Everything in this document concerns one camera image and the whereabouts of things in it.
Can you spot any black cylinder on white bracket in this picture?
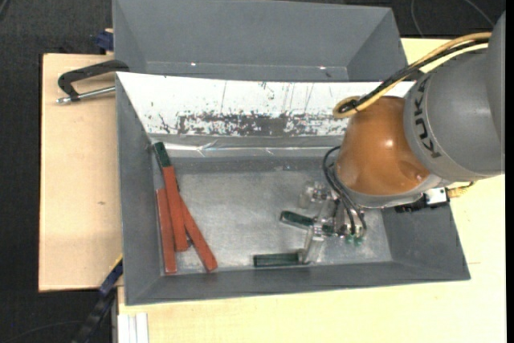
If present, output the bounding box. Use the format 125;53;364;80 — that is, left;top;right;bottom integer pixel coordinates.
394;186;475;214

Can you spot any red-brown flat block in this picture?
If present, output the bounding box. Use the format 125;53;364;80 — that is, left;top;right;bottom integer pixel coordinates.
161;165;190;253
181;198;219;274
155;188;178;275

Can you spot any pale wood flat board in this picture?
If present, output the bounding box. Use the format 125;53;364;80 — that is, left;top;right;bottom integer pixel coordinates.
38;52;124;292

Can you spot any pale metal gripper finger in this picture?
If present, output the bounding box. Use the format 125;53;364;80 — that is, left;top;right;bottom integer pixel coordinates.
298;180;336;210
303;223;336;265

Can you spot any grey metal bin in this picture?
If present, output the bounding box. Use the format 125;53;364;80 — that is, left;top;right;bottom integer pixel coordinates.
111;0;471;306

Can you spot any dark green flat block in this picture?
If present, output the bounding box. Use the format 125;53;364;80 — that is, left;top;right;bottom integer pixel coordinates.
153;141;173;170
252;251;305;267
279;210;315;229

